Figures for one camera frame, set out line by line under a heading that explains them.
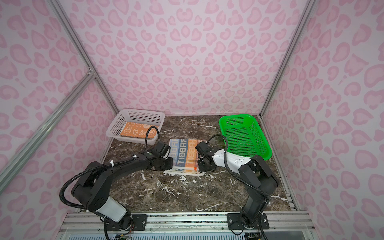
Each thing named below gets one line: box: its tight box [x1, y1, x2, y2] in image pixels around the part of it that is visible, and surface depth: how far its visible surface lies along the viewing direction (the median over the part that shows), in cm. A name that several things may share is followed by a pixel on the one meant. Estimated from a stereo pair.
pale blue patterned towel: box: [163, 139, 206, 176], surface depth 97 cm
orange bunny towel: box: [120, 122, 159, 139], surface depth 109 cm
